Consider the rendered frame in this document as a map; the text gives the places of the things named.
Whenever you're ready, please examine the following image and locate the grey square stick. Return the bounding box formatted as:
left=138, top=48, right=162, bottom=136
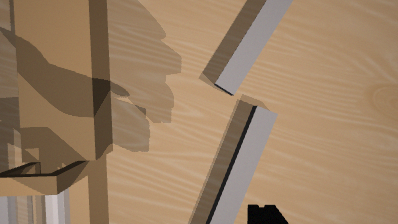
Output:
left=206, top=106, right=278, bottom=224
left=214, top=0, right=293, bottom=96

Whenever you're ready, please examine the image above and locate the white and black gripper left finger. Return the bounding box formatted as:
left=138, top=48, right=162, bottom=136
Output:
left=247, top=205, right=272, bottom=224

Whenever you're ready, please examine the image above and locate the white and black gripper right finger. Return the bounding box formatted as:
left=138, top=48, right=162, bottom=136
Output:
left=262, top=205, right=289, bottom=224

